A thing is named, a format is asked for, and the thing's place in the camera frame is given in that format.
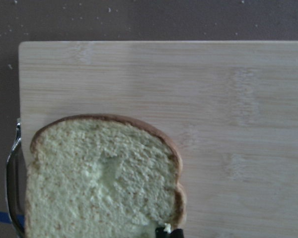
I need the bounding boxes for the bread slice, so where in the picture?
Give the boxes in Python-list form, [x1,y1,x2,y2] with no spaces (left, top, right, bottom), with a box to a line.
[25,115,186,238]

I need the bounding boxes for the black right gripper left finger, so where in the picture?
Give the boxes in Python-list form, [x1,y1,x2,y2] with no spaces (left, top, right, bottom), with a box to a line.
[155,227,169,238]

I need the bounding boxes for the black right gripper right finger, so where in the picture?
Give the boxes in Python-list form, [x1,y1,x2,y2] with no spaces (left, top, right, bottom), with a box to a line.
[170,228,184,238]

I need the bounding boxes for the wooden cutting board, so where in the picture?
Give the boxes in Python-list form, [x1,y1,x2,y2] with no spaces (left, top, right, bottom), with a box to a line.
[18,41,298,238]

